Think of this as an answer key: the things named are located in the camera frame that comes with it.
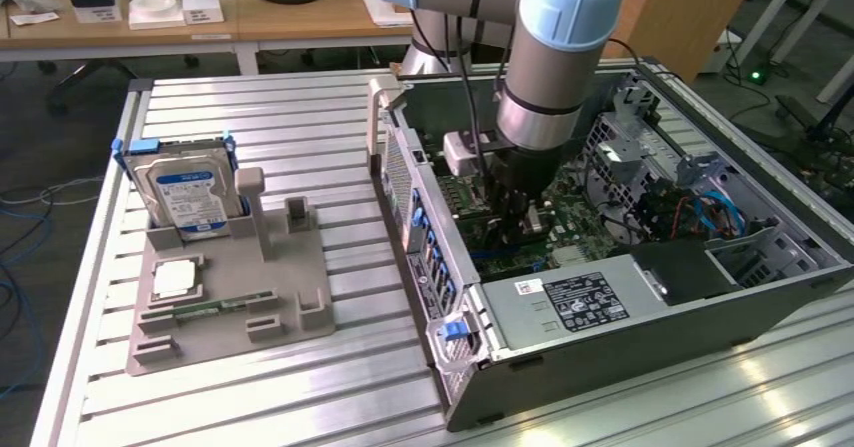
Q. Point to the white box with tape roll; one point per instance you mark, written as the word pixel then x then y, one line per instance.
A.
pixel 157 12

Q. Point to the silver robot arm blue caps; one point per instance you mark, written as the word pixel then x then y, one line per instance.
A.
pixel 561 42

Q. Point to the silver CPU chip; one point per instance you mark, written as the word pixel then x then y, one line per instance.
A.
pixel 176 279

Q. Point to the white labelled box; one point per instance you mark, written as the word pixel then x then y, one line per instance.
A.
pixel 202 9

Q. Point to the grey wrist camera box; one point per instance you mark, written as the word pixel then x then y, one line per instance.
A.
pixel 462 154

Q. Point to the green RAM stick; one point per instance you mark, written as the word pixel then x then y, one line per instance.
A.
pixel 214 308

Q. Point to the black plastic duct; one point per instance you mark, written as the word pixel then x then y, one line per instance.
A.
pixel 681 272

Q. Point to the wooden desk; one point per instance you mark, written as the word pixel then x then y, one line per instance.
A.
pixel 101 34

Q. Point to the metal disk bay cage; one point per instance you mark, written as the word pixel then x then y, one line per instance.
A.
pixel 621 162

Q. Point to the black and white box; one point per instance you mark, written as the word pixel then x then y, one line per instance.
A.
pixel 94 7

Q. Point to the black chair base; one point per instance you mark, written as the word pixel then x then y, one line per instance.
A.
pixel 74 74

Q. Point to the grey power supply unit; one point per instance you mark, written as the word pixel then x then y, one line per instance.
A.
pixel 534 317

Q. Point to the hard disk blue label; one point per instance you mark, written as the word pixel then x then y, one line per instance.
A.
pixel 190 192

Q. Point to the grey parts rack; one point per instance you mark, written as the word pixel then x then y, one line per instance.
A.
pixel 221 337

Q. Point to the white table frame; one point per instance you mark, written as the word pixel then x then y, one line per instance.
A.
pixel 801 7

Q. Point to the small paper card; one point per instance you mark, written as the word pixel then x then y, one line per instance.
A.
pixel 34 18

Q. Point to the black open PC case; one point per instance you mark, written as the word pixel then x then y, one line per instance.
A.
pixel 601 357

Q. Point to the green motherboard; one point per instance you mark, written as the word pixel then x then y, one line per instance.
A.
pixel 574 237

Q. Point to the wooden cabinet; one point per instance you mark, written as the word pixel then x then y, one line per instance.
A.
pixel 675 12

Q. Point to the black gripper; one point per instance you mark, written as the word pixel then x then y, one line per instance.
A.
pixel 524 174

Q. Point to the blue case latch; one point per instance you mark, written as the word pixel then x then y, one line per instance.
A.
pixel 453 330

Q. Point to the white paper stack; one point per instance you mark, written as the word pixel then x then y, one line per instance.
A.
pixel 384 14

